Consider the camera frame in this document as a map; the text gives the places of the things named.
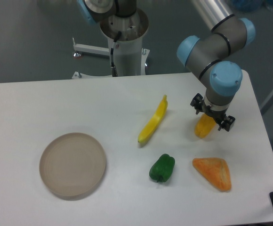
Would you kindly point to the beige round plate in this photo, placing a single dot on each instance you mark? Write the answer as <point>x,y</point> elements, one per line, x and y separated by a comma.
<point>72,165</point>

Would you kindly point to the yellow toy banana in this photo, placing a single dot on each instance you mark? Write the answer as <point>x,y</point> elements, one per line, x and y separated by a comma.
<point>151,126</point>

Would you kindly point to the yellow toy pepper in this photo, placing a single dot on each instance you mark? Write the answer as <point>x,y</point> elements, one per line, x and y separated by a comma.
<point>204,126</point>

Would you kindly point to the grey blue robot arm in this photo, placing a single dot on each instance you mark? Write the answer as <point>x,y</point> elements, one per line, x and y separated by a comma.
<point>206,59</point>

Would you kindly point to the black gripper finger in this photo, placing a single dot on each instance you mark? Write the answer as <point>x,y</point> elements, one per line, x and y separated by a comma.
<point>197,102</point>
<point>225,122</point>

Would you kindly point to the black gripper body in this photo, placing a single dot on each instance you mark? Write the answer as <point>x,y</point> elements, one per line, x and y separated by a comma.
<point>217,112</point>

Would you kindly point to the blue bag in background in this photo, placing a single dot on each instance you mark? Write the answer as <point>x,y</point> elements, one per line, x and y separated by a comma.
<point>250,5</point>

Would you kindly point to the green toy pepper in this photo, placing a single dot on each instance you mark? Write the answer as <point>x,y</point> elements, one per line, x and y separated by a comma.
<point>162,169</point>

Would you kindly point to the orange toy bread triangle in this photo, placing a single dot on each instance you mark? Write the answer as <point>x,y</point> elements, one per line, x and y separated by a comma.
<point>214,170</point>

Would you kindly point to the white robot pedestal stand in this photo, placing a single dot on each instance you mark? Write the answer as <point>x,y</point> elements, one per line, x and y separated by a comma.
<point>125,44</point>

